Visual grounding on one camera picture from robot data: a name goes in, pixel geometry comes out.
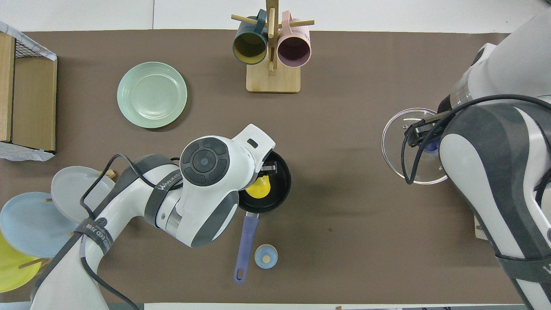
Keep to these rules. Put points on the pink ribbed mug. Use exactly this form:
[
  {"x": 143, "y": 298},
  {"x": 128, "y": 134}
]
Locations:
[{"x": 294, "y": 49}]

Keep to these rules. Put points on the pale green plate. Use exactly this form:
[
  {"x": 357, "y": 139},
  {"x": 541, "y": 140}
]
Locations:
[{"x": 152, "y": 94}]

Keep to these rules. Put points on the light blue plate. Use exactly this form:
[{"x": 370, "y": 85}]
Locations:
[{"x": 32, "y": 226}]

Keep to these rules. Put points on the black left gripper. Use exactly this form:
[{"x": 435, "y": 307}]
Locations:
[{"x": 267, "y": 168}]

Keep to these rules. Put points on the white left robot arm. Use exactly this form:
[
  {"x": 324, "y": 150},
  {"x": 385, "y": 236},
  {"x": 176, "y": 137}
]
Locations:
[{"x": 202, "y": 189}]

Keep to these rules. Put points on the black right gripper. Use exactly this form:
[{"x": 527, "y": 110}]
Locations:
[{"x": 443, "y": 110}]

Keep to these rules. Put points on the brown table mat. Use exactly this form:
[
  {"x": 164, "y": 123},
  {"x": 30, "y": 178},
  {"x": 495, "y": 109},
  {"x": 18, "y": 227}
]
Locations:
[{"x": 335, "y": 206}]

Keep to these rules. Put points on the yellow plate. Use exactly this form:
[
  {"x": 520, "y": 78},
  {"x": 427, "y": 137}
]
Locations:
[{"x": 10, "y": 271}]

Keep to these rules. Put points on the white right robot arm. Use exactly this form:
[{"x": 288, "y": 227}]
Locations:
[{"x": 499, "y": 172}]

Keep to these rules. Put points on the white checked cloth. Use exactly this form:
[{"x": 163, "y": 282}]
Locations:
[{"x": 23, "y": 153}]

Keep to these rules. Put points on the grey plate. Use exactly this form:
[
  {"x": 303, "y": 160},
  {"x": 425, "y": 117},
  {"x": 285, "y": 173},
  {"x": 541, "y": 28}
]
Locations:
[{"x": 71, "y": 193}]

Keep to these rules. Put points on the teal ribbed mug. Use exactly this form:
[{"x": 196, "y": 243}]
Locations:
[{"x": 249, "y": 47}]

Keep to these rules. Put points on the wooden shelf boards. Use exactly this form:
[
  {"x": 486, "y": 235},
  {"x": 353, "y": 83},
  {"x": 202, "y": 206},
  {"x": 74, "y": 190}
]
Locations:
[{"x": 34, "y": 103}]

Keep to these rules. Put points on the small blue wooden bell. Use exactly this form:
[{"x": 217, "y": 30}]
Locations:
[{"x": 266, "y": 256}]

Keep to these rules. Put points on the glass lid with blue knob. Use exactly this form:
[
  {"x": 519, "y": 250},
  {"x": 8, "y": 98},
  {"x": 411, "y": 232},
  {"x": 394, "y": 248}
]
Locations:
[{"x": 398, "y": 155}]

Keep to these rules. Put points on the wooden mug rack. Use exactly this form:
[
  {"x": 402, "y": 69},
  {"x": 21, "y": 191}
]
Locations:
[{"x": 273, "y": 79}]

